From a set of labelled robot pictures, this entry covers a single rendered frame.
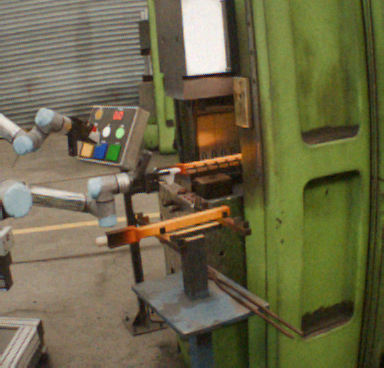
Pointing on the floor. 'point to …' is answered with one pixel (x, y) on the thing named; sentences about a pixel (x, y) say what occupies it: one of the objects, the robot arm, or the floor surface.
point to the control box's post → (134, 254)
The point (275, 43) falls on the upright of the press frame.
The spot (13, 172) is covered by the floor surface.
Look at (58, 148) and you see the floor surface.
